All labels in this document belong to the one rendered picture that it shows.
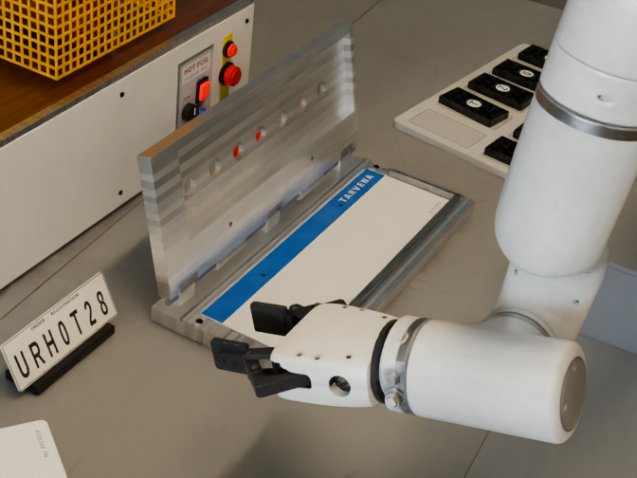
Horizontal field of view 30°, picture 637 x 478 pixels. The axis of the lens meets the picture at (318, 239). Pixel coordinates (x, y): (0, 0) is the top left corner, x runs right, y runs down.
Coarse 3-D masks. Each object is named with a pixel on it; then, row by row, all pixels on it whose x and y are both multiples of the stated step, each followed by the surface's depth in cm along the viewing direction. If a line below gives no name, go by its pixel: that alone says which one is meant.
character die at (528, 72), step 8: (504, 64) 194; (512, 64) 194; (520, 64) 194; (496, 72) 192; (504, 72) 191; (512, 72) 192; (520, 72) 192; (528, 72) 192; (536, 72) 193; (512, 80) 191; (520, 80) 190; (528, 80) 191; (536, 80) 191; (528, 88) 190
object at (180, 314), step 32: (352, 160) 164; (320, 192) 157; (288, 224) 149; (448, 224) 153; (256, 256) 143; (416, 256) 147; (192, 288) 135; (224, 288) 138; (384, 288) 141; (160, 320) 134; (192, 320) 132
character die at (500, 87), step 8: (472, 80) 188; (480, 80) 189; (488, 80) 189; (496, 80) 189; (472, 88) 187; (480, 88) 186; (488, 88) 186; (496, 88) 186; (504, 88) 187; (512, 88) 188; (520, 88) 187; (488, 96) 186; (496, 96) 185; (504, 96) 185; (512, 96) 186; (520, 96) 185; (528, 96) 185; (512, 104) 184; (520, 104) 183; (528, 104) 185
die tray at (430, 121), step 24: (480, 72) 193; (432, 96) 184; (480, 96) 186; (408, 120) 177; (432, 120) 178; (456, 120) 179; (504, 120) 180; (432, 144) 174; (456, 144) 173; (480, 144) 174; (504, 168) 169
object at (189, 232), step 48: (336, 48) 155; (240, 96) 136; (288, 96) 147; (336, 96) 158; (192, 144) 131; (240, 144) 140; (288, 144) 149; (336, 144) 158; (144, 192) 126; (192, 192) 133; (240, 192) 142; (288, 192) 149; (192, 240) 133; (240, 240) 142
